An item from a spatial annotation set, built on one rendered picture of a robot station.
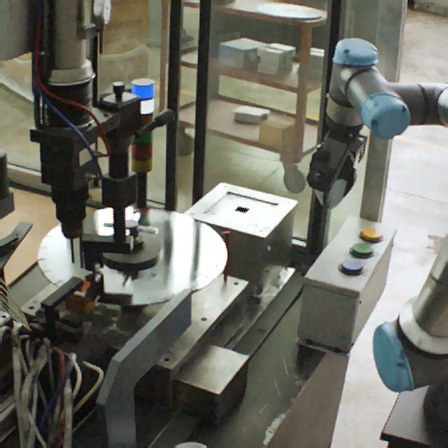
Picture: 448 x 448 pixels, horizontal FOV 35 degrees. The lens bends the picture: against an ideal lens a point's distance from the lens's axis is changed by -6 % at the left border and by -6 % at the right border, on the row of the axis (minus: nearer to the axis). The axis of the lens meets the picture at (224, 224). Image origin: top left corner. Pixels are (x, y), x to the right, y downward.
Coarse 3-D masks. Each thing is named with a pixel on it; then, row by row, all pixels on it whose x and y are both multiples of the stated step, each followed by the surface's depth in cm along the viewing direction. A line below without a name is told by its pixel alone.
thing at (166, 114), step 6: (162, 114) 112; (168, 114) 113; (156, 120) 112; (162, 120) 112; (168, 120) 113; (144, 126) 110; (150, 126) 111; (156, 126) 111; (162, 126) 113; (138, 132) 109; (144, 132) 110; (138, 138) 110
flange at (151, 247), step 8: (136, 240) 128; (144, 240) 131; (152, 240) 131; (136, 248) 127; (144, 248) 128; (152, 248) 129; (160, 248) 129; (104, 256) 126; (112, 256) 126; (120, 256) 126; (128, 256) 126; (136, 256) 126; (144, 256) 126; (152, 256) 127; (112, 264) 125; (120, 264) 125; (128, 264) 125; (136, 264) 125; (144, 264) 125
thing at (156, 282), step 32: (96, 224) 137; (160, 224) 139; (192, 224) 139; (64, 256) 127; (160, 256) 128; (192, 256) 129; (224, 256) 130; (96, 288) 119; (128, 288) 119; (160, 288) 120; (192, 288) 120
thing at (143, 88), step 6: (144, 78) 149; (132, 84) 146; (138, 84) 145; (144, 84) 145; (150, 84) 146; (132, 90) 147; (138, 90) 145; (144, 90) 145; (150, 90) 146; (144, 96) 146; (150, 96) 147
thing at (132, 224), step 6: (138, 216) 131; (108, 222) 128; (126, 222) 127; (132, 222) 127; (126, 228) 126; (132, 228) 126; (138, 228) 127; (144, 228) 127; (150, 228) 127; (156, 228) 127; (126, 234) 125; (132, 234) 127; (138, 234) 128
